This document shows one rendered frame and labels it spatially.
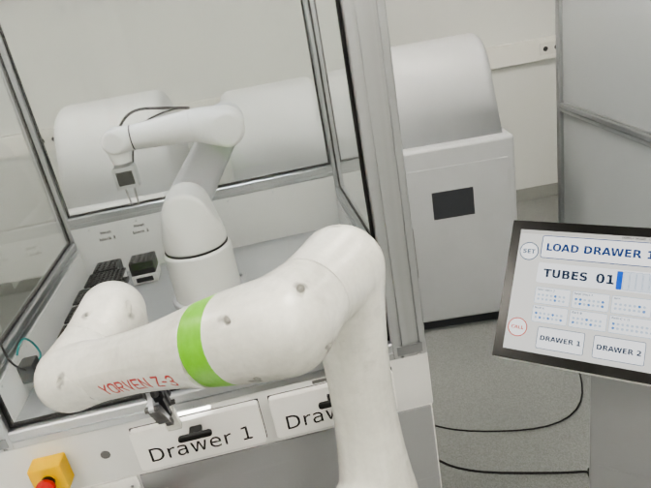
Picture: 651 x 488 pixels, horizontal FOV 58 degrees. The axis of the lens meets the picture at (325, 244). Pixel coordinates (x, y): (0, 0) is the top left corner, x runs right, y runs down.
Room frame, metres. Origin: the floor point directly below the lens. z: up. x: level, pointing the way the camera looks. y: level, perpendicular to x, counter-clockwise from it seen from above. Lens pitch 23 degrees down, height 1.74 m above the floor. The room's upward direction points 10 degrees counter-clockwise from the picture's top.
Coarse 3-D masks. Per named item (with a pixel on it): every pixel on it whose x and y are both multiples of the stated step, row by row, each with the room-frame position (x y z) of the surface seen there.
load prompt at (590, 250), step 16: (544, 240) 1.15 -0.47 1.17; (560, 240) 1.14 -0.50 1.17; (576, 240) 1.12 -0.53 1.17; (592, 240) 1.10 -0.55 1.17; (608, 240) 1.08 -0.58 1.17; (544, 256) 1.13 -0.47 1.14; (560, 256) 1.11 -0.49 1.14; (576, 256) 1.10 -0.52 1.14; (592, 256) 1.08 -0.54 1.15; (608, 256) 1.06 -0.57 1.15; (624, 256) 1.05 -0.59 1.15; (640, 256) 1.03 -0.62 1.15
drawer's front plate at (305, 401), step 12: (324, 384) 1.11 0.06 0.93; (276, 396) 1.10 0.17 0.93; (288, 396) 1.09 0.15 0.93; (300, 396) 1.09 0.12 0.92; (312, 396) 1.10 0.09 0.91; (324, 396) 1.10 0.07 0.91; (276, 408) 1.09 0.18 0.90; (288, 408) 1.09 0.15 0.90; (300, 408) 1.09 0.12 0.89; (312, 408) 1.10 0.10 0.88; (276, 420) 1.09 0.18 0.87; (300, 420) 1.09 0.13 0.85; (312, 420) 1.09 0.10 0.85; (324, 420) 1.10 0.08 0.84; (276, 432) 1.09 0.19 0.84; (288, 432) 1.09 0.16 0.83; (300, 432) 1.09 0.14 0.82
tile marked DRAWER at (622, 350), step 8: (600, 336) 0.98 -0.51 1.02; (600, 344) 0.97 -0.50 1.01; (608, 344) 0.96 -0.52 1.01; (616, 344) 0.95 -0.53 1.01; (624, 344) 0.94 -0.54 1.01; (632, 344) 0.94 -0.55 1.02; (640, 344) 0.93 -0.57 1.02; (592, 352) 0.96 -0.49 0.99; (600, 352) 0.96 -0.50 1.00; (608, 352) 0.95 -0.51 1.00; (616, 352) 0.94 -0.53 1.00; (624, 352) 0.93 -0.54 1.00; (632, 352) 0.93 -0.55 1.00; (640, 352) 0.92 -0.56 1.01; (608, 360) 0.94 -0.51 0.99; (616, 360) 0.93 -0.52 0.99; (624, 360) 0.93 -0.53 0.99; (632, 360) 0.92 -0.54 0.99; (640, 360) 0.91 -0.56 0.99
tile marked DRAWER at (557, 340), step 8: (544, 328) 1.04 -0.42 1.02; (552, 328) 1.03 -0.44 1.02; (544, 336) 1.03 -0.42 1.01; (552, 336) 1.02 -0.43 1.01; (560, 336) 1.01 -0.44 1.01; (568, 336) 1.01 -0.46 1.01; (576, 336) 1.00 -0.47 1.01; (584, 336) 0.99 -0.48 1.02; (536, 344) 1.03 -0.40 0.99; (544, 344) 1.02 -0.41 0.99; (552, 344) 1.01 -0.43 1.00; (560, 344) 1.00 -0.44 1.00; (568, 344) 1.00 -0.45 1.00; (576, 344) 0.99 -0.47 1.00; (568, 352) 0.99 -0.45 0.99; (576, 352) 0.98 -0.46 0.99
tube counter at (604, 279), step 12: (600, 276) 1.05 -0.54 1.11; (612, 276) 1.03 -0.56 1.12; (624, 276) 1.02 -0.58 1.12; (636, 276) 1.01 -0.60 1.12; (648, 276) 1.00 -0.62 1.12; (600, 288) 1.03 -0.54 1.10; (612, 288) 1.02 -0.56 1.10; (624, 288) 1.01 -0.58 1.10; (636, 288) 1.00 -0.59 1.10; (648, 288) 0.99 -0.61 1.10
